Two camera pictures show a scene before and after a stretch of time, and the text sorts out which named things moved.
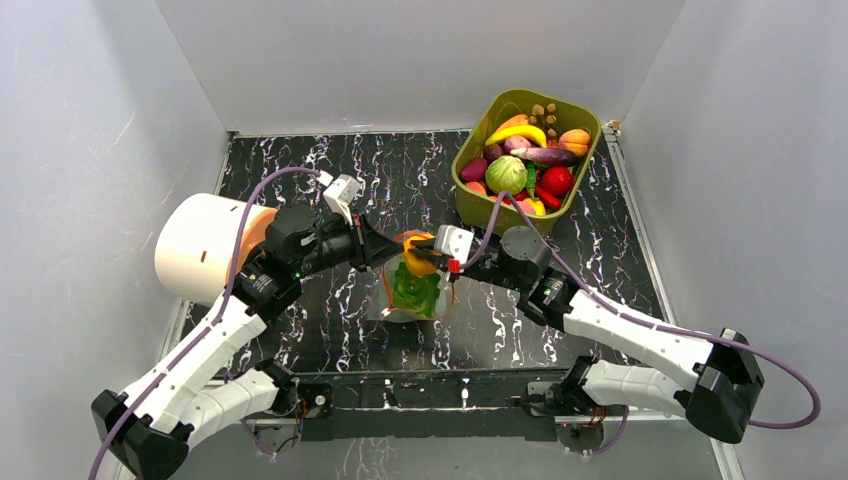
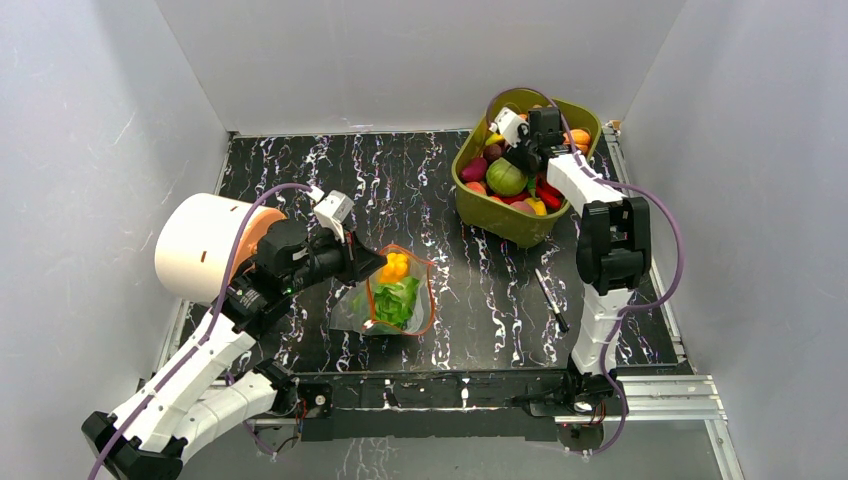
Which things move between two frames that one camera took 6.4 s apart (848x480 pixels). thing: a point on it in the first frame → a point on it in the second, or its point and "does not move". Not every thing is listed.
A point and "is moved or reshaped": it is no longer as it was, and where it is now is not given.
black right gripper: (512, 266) → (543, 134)
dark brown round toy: (491, 152) does not move
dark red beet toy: (474, 169) does not move
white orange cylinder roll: (198, 242) does not move
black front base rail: (443, 406) does not move
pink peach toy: (476, 187) does not move
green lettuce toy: (415, 293) → (393, 303)
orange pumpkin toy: (575, 140) does not move
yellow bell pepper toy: (415, 263) → (395, 268)
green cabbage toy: (506, 173) does not move
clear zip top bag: (414, 288) is moved or reshaped
